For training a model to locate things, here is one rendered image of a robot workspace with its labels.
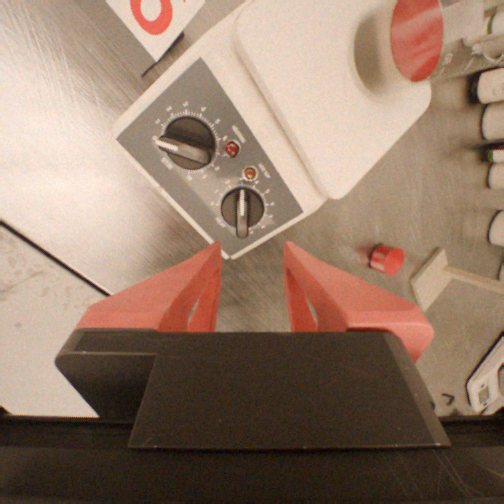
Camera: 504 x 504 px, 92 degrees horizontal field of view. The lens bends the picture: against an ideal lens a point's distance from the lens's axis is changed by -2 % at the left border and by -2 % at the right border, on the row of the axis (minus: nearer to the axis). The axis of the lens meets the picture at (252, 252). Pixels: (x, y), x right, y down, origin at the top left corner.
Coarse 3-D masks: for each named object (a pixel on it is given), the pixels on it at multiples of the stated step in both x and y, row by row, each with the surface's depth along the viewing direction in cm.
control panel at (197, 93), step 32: (192, 64) 14; (160, 96) 14; (192, 96) 14; (224, 96) 15; (128, 128) 15; (160, 128) 15; (224, 128) 16; (160, 160) 17; (224, 160) 17; (256, 160) 17; (192, 192) 18; (224, 192) 18; (256, 192) 18; (288, 192) 18; (224, 224) 20; (256, 224) 20
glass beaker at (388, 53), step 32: (384, 0) 12; (416, 0) 11; (448, 0) 10; (480, 0) 9; (352, 32) 14; (384, 32) 12; (416, 32) 11; (448, 32) 10; (480, 32) 9; (352, 64) 14; (384, 64) 13; (416, 64) 12; (448, 64) 11; (480, 64) 11; (384, 96) 16
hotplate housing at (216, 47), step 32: (224, 32) 13; (224, 64) 14; (256, 96) 15; (256, 128) 16; (128, 160) 17; (288, 160) 17; (160, 192) 18; (320, 192) 19; (192, 224) 20; (288, 224) 20; (224, 256) 22
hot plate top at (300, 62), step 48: (288, 0) 12; (336, 0) 13; (240, 48) 12; (288, 48) 13; (336, 48) 14; (288, 96) 14; (336, 96) 15; (336, 144) 16; (384, 144) 18; (336, 192) 17
